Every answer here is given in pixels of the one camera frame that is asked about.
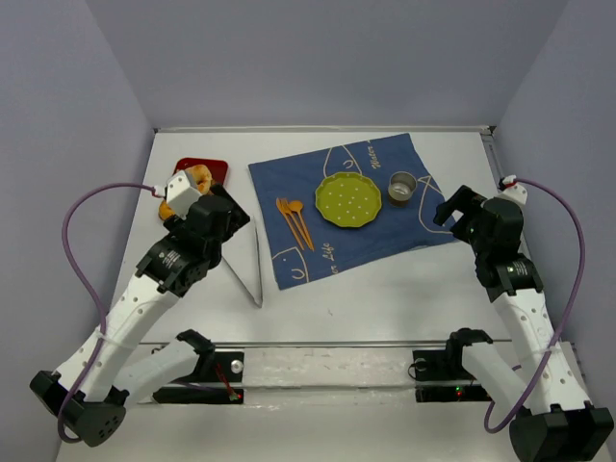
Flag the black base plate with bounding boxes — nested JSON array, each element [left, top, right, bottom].
[[407, 349, 490, 404], [151, 349, 244, 405]]

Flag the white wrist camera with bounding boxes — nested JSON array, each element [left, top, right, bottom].
[[165, 170, 201, 219], [497, 175, 527, 207]]

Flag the red tray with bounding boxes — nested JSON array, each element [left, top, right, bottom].
[[173, 157, 229, 185]]

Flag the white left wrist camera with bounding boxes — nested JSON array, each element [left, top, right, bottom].
[[165, 170, 201, 219]]

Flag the orange plastic spoon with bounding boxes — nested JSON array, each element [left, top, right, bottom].
[[288, 200, 303, 215]]

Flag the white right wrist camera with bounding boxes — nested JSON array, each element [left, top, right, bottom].
[[497, 175, 527, 207]]

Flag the orange plastic fork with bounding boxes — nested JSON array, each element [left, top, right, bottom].
[[276, 198, 304, 250]]

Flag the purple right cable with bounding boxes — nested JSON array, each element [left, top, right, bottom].
[[483, 177, 586, 433]]

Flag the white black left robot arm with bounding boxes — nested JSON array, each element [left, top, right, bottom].
[[30, 184, 250, 448]]

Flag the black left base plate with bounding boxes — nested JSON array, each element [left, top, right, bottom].
[[151, 349, 244, 405]]

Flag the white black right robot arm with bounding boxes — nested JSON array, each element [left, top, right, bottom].
[[434, 177, 614, 461]]

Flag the steel cup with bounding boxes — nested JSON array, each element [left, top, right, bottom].
[[387, 171, 417, 207]]

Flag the yellow ring donut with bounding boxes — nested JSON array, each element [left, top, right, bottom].
[[158, 200, 175, 221]]

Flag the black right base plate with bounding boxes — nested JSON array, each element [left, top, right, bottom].
[[407, 349, 490, 404]]

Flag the metal tongs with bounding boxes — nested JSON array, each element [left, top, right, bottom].
[[222, 222, 263, 308]]

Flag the blue fish-print placemat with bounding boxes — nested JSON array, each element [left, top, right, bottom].
[[248, 134, 455, 290]]

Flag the green polka-dot plate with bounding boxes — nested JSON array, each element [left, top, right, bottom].
[[315, 172, 382, 228]]

